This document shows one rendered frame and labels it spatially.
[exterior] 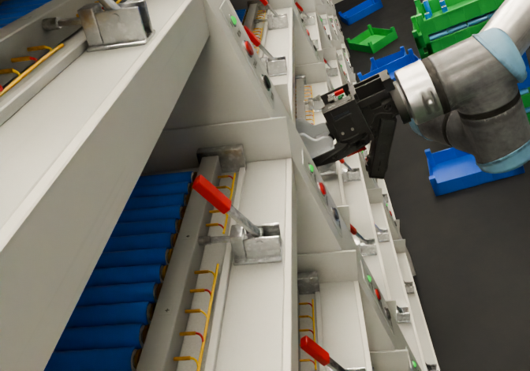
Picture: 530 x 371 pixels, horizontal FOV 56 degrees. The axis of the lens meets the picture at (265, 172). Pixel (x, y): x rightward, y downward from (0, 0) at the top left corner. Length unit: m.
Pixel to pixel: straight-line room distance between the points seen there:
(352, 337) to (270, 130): 0.25
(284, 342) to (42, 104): 0.21
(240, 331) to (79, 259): 0.19
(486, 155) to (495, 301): 0.74
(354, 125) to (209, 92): 0.31
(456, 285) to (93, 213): 1.43
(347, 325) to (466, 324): 0.90
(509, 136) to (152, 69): 0.62
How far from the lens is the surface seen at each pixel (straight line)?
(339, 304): 0.64
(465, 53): 0.78
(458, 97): 0.78
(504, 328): 1.47
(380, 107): 0.79
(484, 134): 0.83
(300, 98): 1.13
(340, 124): 0.78
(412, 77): 0.77
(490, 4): 1.92
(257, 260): 0.42
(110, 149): 0.24
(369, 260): 0.99
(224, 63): 0.52
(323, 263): 0.65
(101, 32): 0.35
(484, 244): 1.69
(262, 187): 0.51
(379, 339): 0.76
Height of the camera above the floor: 1.16
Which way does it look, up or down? 26 degrees down
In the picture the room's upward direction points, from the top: 30 degrees counter-clockwise
